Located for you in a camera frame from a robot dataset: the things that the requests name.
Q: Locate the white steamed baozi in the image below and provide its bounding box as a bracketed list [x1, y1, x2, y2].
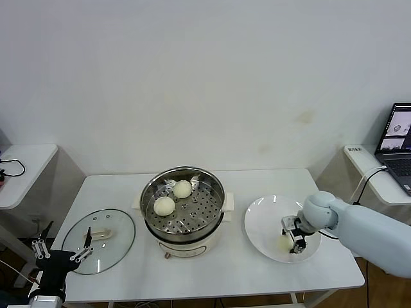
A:
[276, 235, 295, 254]
[153, 196, 176, 216]
[173, 180, 193, 199]

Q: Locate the glass lid with cream handle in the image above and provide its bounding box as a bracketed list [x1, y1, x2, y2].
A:
[62, 209, 137, 275]

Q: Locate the stainless steel steamer basket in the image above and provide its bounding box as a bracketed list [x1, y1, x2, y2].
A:
[140, 166, 225, 245]

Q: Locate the white round plate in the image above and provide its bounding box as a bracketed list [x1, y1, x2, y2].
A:
[244, 196, 322, 264]

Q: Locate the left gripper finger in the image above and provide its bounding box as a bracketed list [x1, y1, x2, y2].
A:
[69, 226, 95, 263]
[31, 220, 55, 260]

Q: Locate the white flat cable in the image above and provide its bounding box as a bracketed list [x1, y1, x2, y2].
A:
[351, 166, 388, 201]

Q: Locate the thin white floor cable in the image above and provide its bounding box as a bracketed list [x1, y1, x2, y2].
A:
[0, 259, 36, 285]

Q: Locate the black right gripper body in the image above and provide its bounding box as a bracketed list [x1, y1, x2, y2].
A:
[290, 217, 309, 241]

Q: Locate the cream electric cooker base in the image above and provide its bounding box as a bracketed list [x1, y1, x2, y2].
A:
[132, 191, 236, 259]

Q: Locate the grey laptop with dark screen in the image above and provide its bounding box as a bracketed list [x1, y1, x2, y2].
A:
[374, 103, 411, 197]

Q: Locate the white side table with label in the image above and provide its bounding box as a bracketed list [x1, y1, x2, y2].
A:
[343, 144, 411, 208]

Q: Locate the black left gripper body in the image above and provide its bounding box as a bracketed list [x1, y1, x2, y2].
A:
[30, 250, 80, 298]

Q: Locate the black looped cable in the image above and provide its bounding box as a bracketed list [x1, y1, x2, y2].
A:
[0, 158, 26, 178]

